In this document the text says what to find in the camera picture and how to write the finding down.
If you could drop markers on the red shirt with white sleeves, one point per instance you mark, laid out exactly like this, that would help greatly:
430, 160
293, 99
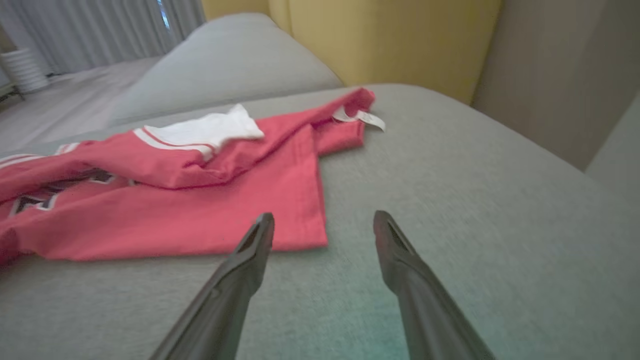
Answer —
200, 220

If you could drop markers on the white ribbed heater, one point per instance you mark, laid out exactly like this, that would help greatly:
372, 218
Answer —
22, 70

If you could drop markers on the grey sofa cushion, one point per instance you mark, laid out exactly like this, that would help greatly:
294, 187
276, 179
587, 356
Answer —
230, 60

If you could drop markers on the large grey sofa seat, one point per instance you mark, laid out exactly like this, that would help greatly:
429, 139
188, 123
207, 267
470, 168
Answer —
450, 200

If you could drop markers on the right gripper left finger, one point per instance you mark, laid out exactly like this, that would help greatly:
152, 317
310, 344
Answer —
230, 300

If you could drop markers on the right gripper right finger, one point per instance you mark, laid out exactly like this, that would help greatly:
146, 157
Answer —
425, 310

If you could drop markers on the yellow upholstered panel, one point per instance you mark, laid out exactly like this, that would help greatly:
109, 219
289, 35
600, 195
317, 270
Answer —
400, 40

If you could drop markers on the grey curtain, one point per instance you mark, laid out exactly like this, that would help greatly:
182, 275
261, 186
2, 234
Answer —
100, 30

